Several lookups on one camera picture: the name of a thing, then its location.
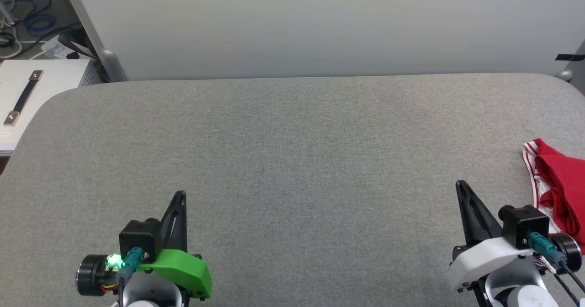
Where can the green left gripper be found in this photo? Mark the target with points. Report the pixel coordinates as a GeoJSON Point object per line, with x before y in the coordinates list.
{"type": "Point", "coordinates": [187, 270]}

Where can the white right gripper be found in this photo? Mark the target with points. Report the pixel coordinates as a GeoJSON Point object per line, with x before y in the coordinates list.
{"type": "Point", "coordinates": [484, 259]}

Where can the red Bulls basketball jersey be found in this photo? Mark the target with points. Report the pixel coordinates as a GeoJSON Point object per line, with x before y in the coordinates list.
{"type": "Point", "coordinates": [564, 183]}

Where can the black tape strip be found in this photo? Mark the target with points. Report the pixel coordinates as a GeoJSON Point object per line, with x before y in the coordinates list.
{"type": "Point", "coordinates": [569, 57]}

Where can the white metal case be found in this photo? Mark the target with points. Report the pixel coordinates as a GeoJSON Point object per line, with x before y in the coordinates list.
{"type": "Point", "coordinates": [55, 76]}

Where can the white power strip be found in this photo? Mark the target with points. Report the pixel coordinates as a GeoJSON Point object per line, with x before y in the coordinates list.
{"type": "Point", "coordinates": [55, 46]}

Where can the white backdrop panel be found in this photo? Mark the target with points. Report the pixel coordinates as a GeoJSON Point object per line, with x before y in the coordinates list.
{"type": "Point", "coordinates": [320, 23]}

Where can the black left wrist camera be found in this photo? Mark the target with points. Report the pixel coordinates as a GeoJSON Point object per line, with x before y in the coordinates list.
{"type": "Point", "coordinates": [137, 238]}

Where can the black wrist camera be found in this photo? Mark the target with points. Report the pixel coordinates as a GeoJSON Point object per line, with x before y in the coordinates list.
{"type": "Point", "coordinates": [525, 224]}
{"type": "Point", "coordinates": [137, 238]}

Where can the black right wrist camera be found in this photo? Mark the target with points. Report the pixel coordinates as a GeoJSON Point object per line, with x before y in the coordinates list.
{"type": "Point", "coordinates": [525, 224]}

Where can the teal left camera connector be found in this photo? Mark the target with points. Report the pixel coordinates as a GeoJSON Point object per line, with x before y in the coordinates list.
{"type": "Point", "coordinates": [130, 263]}

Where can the teal camera connector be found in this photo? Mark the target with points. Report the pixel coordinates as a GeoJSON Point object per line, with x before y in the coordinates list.
{"type": "Point", "coordinates": [130, 263]}
{"type": "Point", "coordinates": [544, 247]}

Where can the teal right camera connector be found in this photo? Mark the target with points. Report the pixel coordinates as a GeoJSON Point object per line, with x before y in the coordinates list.
{"type": "Point", "coordinates": [544, 247]}

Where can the grey metal frame leg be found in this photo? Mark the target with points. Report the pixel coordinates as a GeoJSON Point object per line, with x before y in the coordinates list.
{"type": "Point", "coordinates": [93, 37]}
{"type": "Point", "coordinates": [578, 76]}

